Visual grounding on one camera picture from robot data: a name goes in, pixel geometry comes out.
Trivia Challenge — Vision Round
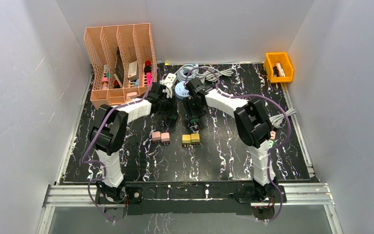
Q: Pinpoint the right side white cable bundle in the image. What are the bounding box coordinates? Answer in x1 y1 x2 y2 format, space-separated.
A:
268 107 298 128

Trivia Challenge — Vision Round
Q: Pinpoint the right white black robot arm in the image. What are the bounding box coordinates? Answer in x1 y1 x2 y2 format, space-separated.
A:
185 78 275 202

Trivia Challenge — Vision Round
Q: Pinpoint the yellow plug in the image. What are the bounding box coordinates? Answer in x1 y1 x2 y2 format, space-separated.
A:
182 134 191 147
190 133 201 145

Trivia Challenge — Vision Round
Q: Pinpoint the white power strip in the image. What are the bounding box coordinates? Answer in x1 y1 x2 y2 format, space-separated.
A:
161 73 177 90

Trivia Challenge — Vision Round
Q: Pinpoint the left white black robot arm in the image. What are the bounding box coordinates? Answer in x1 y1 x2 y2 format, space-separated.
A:
89 82 178 203

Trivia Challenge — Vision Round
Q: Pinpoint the aluminium base frame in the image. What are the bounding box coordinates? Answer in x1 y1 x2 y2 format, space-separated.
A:
38 181 342 234

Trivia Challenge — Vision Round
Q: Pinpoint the orange storage bin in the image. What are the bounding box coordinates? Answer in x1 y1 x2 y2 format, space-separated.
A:
263 52 294 83

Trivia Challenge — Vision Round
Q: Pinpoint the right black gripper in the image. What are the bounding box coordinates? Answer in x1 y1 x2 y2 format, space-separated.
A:
182 96 209 121

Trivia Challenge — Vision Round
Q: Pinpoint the grey cable bundle with plug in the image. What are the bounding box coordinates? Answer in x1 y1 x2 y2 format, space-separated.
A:
200 64 236 81

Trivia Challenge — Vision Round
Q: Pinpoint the round blue power socket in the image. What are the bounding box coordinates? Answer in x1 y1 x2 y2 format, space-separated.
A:
174 82 189 99

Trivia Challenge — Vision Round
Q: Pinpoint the pink file organizer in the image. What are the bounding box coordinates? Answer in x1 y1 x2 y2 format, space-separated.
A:
84 23 158 109

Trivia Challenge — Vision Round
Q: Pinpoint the coiled grey cable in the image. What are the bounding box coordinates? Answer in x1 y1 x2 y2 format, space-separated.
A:
176 64 201 83

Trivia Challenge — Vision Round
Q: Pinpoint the pink plug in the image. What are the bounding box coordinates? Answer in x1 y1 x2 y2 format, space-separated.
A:
151 131 161 143
160 132 170 145

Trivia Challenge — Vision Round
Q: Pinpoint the green plug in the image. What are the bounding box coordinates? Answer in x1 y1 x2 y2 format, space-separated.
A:
189 118 199 124

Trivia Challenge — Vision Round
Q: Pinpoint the right side black power strip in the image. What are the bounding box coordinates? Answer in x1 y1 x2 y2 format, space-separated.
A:
269 131 276 149

